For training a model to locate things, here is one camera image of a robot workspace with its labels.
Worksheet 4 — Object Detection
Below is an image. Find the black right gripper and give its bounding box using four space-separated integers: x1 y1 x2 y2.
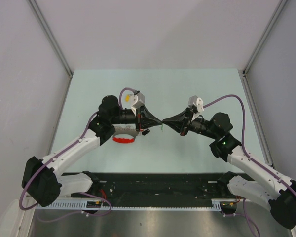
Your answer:
162 108 218 140

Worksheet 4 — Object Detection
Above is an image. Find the red handled metal key holder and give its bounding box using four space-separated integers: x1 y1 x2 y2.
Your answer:
112 125 140 144

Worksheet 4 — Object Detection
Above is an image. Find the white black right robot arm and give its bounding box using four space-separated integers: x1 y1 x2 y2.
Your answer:
162 108 296 230

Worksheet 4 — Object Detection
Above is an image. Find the left aluminium frame post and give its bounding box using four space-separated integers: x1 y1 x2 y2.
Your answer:
26 0 73 78

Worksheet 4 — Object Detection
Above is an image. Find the grey slotted cable duct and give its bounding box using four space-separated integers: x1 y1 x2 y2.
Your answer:
45 199 236 211

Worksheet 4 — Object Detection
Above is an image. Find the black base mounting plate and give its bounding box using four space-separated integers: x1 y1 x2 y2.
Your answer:
85 173 235 199

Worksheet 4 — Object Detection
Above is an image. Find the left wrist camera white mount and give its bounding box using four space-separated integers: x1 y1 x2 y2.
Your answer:
129 91 145 114

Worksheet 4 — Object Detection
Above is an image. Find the right aluminium frame post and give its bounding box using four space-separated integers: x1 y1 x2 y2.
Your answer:
241 0 290 76

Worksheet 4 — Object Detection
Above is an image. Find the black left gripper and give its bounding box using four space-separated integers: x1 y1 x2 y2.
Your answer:
110 105 162 133

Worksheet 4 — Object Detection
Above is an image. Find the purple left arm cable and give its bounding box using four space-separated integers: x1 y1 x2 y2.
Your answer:
19 87 139 223

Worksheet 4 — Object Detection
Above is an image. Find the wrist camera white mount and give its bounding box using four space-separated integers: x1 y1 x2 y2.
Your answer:
188 95 204 121
129 91 145 114

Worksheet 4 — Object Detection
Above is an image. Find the aluminium frame post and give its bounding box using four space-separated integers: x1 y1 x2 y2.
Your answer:
241 0 290 76
26 0 73 78

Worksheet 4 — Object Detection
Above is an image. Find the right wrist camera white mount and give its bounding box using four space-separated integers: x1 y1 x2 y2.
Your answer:
188 95 204 121

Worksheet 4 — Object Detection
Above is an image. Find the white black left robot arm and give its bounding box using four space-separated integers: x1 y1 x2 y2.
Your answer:
19 93 162 210

